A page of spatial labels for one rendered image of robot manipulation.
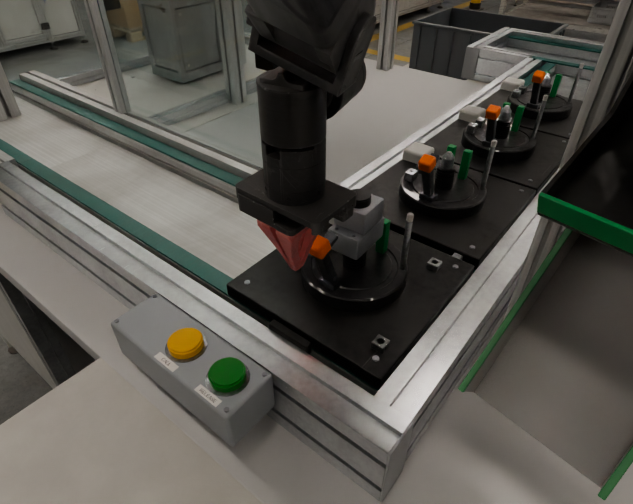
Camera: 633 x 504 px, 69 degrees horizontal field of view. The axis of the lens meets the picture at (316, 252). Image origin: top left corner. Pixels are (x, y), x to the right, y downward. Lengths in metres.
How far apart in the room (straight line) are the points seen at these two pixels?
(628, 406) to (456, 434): 0.22
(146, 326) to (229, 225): 0.28
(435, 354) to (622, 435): 0.19
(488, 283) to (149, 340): 0.44
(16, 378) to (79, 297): 1.20
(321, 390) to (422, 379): 0.11
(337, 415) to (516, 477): 0.23
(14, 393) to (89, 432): 1.32
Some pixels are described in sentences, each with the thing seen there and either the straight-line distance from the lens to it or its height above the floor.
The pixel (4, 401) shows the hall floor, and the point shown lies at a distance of 1.97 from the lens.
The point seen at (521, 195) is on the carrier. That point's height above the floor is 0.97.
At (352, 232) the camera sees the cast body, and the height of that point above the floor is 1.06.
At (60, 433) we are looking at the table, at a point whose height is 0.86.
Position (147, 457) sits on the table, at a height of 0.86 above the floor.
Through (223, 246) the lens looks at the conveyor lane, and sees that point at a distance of 0.77.
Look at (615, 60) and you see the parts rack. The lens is 0.45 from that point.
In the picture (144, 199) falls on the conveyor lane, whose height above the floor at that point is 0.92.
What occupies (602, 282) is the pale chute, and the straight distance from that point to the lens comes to 0.50.
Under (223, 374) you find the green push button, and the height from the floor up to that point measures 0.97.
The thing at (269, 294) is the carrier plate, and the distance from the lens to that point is 0.60.
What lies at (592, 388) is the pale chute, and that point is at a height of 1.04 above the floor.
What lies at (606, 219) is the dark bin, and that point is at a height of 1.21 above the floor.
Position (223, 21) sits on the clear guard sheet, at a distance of 0.85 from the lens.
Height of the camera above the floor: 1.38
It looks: 39 degrees down
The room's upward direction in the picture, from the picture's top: straight up
